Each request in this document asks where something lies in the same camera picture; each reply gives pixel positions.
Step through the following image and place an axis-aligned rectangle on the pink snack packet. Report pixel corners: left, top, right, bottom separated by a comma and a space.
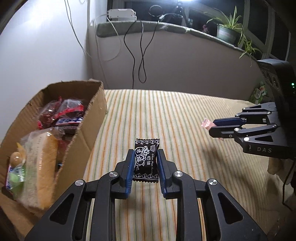
201, 118, 216, 131

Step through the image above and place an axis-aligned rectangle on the black cream candy packet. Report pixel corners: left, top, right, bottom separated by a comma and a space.
133, 138, 160, 183

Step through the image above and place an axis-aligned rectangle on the green candy clear wrapper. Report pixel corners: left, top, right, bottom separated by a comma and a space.
6, 163, 26, 191

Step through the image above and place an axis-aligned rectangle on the Snickers bar brown wrapper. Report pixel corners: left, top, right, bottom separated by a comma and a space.
55, 116, 83, 126

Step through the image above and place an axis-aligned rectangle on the red clear snack packet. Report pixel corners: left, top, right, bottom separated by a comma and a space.
55, 99, 84, 118

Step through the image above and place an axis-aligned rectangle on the right hand white glove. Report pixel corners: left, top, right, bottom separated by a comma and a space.
267, 157, 283, 175

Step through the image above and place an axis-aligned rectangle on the green white carton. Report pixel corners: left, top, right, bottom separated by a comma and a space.
249, 81, 269, 104

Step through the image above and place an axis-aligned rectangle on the brown cardboard box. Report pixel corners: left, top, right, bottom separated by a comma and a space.
1, 79, 107, 240

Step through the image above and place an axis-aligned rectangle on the striped tablecloth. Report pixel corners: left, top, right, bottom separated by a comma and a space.
84, 90, 283, 232

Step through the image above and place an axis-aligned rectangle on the potted spider plant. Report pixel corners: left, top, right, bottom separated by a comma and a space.
206, 5, 262, 67

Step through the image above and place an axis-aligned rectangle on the packaged bread loaf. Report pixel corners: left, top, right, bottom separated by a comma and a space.
16, 128, 64, 210

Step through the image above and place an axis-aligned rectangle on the round caramel candy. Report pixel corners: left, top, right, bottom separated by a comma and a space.
10, 152, 23, 168

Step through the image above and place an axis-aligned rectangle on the red dates snack bag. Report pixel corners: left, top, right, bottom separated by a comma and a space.
37, 97, 62, 130

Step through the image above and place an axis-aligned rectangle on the grey window sill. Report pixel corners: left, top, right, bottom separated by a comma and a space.
96, 20, 262, 61

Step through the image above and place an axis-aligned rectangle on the white power strip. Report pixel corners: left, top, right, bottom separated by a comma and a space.
107, 9, 137, 21

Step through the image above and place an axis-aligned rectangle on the white cable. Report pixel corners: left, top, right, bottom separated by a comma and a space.
63, 0, 122, 62

